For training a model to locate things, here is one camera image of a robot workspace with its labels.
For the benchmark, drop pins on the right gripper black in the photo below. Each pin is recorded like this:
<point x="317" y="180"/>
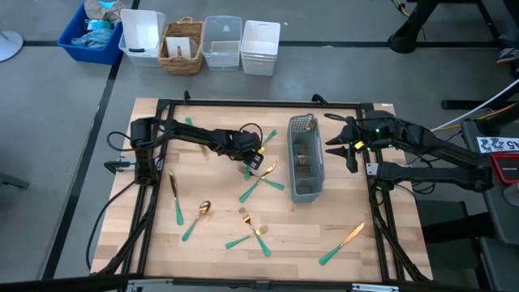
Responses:
<point x="373" y="131"/>

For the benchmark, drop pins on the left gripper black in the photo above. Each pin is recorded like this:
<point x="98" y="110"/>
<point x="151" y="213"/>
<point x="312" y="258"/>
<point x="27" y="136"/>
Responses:
<point x="244" y="142"/>

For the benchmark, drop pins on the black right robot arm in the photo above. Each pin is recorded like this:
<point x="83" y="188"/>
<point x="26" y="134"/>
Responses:
<point x="438" y="174"/>

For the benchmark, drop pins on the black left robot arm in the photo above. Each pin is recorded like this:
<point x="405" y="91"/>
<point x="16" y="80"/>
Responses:
<point x="194" y="136"/>

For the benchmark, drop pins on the grey mesh cutlery caddy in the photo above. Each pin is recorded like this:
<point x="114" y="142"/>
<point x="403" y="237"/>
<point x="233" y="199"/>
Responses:
<point x="320" y="162"/>

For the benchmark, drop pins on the white stacked plastic bin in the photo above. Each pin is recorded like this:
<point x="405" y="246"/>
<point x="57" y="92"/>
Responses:
<point x="260" y="40"/>

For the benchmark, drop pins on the wicker basket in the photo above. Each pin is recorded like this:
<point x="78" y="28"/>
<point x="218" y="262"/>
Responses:
<point x="180" y="67"/>

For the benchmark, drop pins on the clear plastic bin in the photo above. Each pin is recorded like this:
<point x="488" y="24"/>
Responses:
<point x="221" y="40"/>

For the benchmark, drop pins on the black stand foot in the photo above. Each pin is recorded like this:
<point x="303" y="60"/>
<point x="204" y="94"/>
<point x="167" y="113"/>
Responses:
<point x="14" y="181"/>
<point x="466" y="104"/>

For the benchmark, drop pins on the black stand base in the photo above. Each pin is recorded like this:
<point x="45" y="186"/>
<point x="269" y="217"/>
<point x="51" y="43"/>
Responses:
<point x="407" y="36"/>

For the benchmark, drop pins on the white cardboard box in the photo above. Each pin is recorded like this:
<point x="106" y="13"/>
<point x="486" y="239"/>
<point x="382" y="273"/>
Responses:
<point x="178" y="46"/>

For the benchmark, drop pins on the silver mounting plate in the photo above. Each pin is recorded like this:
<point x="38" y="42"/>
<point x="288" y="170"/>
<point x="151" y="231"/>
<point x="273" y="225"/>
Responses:
<point x="373" y="288"/>
<point x="142" y="286"/>

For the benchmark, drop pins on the printed paper label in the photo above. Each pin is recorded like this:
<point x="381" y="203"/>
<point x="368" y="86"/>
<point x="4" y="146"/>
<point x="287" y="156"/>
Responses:
<point x="496" y="144"/>

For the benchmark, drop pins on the red-rimmed black device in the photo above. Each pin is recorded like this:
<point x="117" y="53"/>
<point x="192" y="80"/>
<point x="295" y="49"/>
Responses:
<point x="507" y="168"/>

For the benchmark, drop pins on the grey side table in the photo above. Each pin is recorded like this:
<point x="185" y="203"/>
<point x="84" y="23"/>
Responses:
<point x="498" y="219"/>

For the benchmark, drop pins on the person's shoe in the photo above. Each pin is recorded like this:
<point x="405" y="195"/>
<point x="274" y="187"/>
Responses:
<point x="509" y="54"/>

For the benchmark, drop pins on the blue plastic bin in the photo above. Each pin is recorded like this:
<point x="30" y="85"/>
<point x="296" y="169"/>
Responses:
<point x="93" y="57"/>

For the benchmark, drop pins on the grey-blue cloth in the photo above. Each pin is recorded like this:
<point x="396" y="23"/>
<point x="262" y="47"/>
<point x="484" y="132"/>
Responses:
<point x="94" y="39"/>

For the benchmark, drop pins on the teal cloth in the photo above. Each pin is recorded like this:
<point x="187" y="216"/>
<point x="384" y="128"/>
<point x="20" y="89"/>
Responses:
<point x="98" y="24"/>

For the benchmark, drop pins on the brown cloth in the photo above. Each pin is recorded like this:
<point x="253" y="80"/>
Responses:
<point x="101" y="10"/>

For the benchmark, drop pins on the white round base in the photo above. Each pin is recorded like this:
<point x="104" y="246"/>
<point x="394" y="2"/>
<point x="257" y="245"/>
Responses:
<point x="8" y="44"/>

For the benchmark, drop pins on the white mounting bracket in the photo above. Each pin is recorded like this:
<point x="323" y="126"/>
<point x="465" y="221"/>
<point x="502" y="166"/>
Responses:
<point x="371" y="169"/>

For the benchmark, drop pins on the black aluminium table frame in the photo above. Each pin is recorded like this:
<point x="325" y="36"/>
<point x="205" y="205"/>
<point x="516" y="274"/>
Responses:
<point x="223" y="103"/>

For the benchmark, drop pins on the silver black clamp bracket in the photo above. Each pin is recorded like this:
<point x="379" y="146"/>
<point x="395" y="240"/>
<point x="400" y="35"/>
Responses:
<point x="119" y="164"/>

